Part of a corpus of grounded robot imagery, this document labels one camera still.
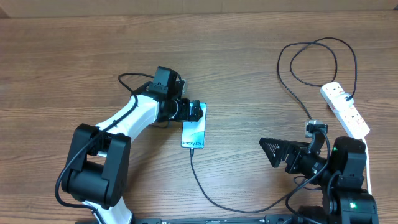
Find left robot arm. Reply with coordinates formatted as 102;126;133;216
55;66;206;223

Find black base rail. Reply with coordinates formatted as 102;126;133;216
74;214;299;224

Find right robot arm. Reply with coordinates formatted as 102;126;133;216
259;134;379;224

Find white charger adapter plug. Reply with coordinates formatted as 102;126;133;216
330;93;354;113

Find white power strip cord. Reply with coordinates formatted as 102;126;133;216
360;137;373;195

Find blue Samsung Galaxy smartphone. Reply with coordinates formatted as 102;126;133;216
181;103;207;149

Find black right camera cable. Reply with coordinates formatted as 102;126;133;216
284;130;332;224

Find white power strip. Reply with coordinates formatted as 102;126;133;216
320;82;370;139

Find black USB charging cable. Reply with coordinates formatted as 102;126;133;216
189;37;358;215

